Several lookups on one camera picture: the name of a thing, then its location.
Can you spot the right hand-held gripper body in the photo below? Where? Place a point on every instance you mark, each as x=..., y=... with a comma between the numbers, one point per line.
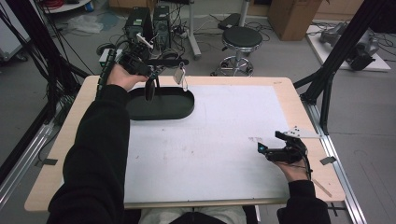
x=288, y=155

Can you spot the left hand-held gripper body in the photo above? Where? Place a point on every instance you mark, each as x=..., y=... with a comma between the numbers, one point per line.
x=135, y=60

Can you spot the black car key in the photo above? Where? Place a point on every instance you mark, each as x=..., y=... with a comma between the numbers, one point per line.
x=150, y=90

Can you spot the black key stand with tray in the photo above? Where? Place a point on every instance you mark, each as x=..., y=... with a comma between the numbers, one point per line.
x=174, y=105

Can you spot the person's right hand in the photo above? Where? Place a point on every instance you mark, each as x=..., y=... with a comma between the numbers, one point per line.
x=294, y=171

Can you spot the person's left hand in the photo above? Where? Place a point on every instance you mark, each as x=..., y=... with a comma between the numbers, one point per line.
x=123, y=77

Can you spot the white power supply box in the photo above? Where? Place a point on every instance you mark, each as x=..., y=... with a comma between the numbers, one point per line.
x=103, y=57

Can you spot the large black computer tower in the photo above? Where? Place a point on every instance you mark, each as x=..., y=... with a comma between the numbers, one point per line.
x=138, y=21

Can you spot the grey tape piece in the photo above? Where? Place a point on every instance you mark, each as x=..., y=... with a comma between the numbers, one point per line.
x=328, y=160
x=48, y=162

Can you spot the slim black computer tower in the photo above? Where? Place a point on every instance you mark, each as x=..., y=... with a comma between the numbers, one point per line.
x=162, y=28

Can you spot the thin wooden stick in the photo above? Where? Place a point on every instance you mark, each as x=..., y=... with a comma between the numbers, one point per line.
x=322, y=187

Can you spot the grey metal desk leg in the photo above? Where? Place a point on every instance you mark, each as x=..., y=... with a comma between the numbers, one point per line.
x=193, y=34

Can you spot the white table mat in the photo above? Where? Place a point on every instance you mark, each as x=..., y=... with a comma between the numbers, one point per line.
x=202, y=155

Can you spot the clear plastic bag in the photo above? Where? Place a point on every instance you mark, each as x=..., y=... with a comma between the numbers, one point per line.
x=84, y=24

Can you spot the black flat pad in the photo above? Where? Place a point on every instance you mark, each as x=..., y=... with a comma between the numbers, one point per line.
x=229, y=21

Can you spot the black round stool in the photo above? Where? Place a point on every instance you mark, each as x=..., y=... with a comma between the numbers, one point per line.
x=242, y=37

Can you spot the white floor board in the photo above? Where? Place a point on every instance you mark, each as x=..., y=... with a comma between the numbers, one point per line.
x=320, y=53

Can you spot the person's lap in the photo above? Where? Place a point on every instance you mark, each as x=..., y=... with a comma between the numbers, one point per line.
x=193, y=216

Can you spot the brown cardboard box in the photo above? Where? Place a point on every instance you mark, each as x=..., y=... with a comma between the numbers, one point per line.
x=292, y=18

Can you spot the grey robot part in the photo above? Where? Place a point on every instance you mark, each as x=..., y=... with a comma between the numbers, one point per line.
x=361, y=46

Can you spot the aluminium rail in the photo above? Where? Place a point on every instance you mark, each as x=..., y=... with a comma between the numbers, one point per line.
x=337, y=168
x=21, y=158

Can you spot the black frame strut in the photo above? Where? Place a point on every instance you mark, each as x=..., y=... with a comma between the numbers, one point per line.
x=40, y=46
x=339, y=53

